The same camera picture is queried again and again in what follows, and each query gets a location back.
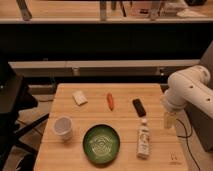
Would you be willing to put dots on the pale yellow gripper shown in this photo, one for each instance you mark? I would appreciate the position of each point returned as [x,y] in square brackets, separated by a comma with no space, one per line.
[169,119]

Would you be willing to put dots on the orange red pepper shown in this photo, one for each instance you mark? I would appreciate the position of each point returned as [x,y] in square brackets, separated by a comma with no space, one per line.
[110,101]

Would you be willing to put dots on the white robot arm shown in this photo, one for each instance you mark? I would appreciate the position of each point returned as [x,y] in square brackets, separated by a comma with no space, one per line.
[187,86]

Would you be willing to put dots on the black rectangular remote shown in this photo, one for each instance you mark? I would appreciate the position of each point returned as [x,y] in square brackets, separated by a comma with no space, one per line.
[139,107]

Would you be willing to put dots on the white squeeze bottle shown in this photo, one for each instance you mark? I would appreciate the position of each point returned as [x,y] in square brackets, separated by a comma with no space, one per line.
[143,140]

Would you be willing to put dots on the green round plate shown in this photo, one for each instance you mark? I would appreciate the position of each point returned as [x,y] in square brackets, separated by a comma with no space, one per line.
[101,144]

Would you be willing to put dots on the white folded sponge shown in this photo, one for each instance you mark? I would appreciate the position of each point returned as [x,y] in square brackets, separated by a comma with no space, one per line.
[79,98]

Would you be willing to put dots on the clear plastic cup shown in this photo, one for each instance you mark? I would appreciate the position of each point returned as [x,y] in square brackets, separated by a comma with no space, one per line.
[63,128]

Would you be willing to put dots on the black office chair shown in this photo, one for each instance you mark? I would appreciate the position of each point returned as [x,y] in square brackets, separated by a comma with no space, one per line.
[14,96]

